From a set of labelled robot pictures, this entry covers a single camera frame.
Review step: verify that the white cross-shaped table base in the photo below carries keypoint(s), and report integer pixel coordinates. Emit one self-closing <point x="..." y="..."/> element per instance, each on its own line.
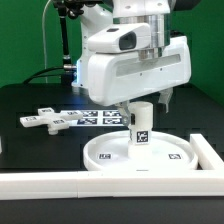
<point x="54" y="121"/>

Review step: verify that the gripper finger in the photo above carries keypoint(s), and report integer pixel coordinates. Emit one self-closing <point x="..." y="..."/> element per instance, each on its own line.
<point x="165" y="97"/>
<point x="123" y="108"/>

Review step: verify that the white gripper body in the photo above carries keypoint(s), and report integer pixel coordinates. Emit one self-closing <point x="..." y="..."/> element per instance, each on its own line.
<point x="115" y="78"/>

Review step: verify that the white round table top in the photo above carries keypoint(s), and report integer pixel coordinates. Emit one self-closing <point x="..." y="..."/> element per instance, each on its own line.
<point x="114" y="152"/>

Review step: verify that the white marker sheet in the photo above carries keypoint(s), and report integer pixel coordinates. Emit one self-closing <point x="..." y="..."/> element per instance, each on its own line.
<point x="98" y="118"/>

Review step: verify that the white L-shaped fence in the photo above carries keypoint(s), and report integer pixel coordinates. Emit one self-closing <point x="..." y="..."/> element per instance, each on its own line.
<point x="206" y="180"/>

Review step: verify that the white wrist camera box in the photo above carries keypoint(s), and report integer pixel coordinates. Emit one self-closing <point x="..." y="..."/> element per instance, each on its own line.
<point x="119" y="38"/>

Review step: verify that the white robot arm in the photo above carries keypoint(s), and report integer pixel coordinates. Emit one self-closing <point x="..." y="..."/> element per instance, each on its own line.
<point x="129" y="51"/>

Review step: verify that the black camera stand pole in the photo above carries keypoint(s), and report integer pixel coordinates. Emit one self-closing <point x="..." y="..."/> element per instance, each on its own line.
<point x="72" y="9"/>

